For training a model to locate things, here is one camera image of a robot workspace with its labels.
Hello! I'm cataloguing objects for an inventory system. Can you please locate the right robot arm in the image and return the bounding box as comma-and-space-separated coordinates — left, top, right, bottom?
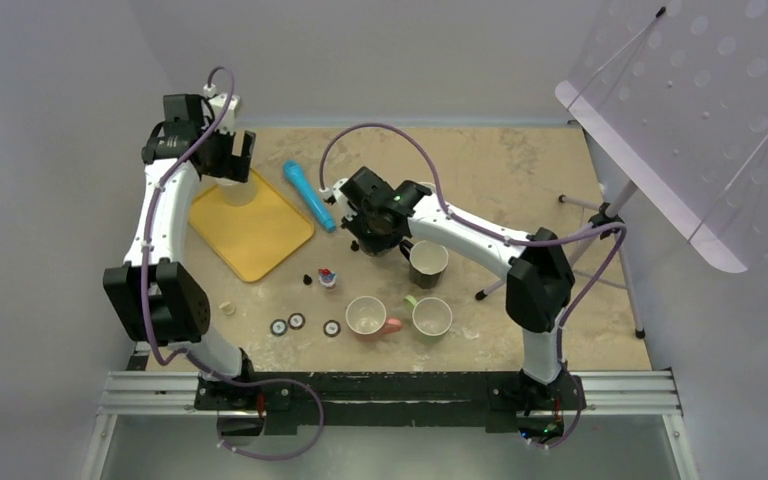
329, 167, 575, 407

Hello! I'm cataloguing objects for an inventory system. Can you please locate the black base bar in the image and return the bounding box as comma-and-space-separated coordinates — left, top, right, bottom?
194, 371, 585, 438

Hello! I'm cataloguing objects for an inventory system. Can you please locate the small cream cap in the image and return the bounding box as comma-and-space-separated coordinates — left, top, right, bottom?
219, 302, 236, 315

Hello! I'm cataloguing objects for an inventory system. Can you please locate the black mug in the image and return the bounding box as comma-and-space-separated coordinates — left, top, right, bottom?
399, 240, 449, 289

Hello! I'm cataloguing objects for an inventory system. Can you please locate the translucent perforated panel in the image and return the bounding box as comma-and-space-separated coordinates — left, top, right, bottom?
555, 1, 768, 273

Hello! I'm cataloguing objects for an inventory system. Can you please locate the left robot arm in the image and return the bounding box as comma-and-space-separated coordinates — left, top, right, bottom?
102, 87, 258, 409

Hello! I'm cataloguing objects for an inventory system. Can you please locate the blue plastic tube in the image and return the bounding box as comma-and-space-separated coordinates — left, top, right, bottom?
282, 160, 337, 233

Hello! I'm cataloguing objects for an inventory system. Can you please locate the cream white mug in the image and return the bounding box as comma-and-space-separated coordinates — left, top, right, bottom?
215, 178, 258, 207

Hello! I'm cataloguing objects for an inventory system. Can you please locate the pink mug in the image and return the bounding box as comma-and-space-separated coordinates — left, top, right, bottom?
345, 296, 403, 341

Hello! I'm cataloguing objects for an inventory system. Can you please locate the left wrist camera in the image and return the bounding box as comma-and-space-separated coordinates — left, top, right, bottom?
203, 83, 242, 134

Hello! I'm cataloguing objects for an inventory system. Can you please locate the right round token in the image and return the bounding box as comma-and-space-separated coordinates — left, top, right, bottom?
323, 320, 342, 338

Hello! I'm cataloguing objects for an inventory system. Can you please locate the yellow tray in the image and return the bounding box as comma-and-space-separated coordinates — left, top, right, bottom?
189, 170, 315, 283

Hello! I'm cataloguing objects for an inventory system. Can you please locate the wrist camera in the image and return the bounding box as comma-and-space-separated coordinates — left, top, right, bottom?
320, 178, 349, 208
203, 83, 242, 134

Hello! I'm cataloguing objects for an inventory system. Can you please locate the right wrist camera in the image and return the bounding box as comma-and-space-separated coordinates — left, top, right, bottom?
320, 178, 349, 208

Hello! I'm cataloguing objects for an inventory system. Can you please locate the light green mug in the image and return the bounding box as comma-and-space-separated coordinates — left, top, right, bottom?
404, 295, 453, 342

